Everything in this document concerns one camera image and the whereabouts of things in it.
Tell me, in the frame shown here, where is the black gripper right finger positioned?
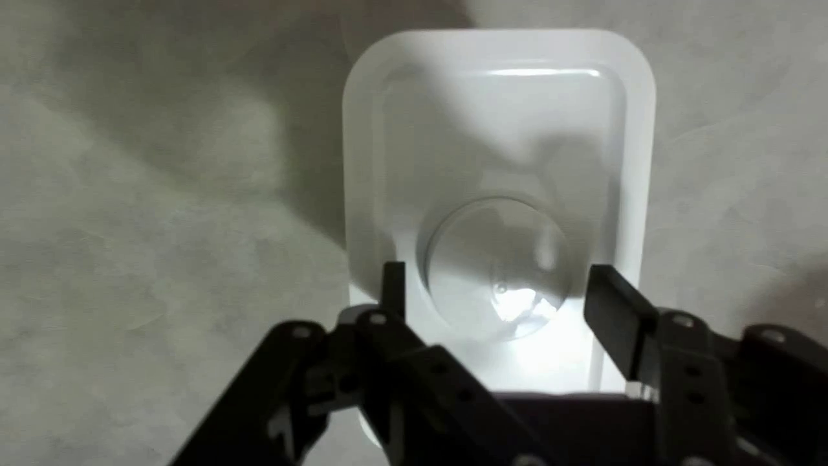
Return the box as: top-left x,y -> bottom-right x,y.
582,263 -> 828,466

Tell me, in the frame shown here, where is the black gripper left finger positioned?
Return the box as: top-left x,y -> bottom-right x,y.
172,259 -> 554,466

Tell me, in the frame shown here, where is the white rectangular plastic tray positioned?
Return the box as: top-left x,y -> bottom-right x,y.
339,26 -> 658,450

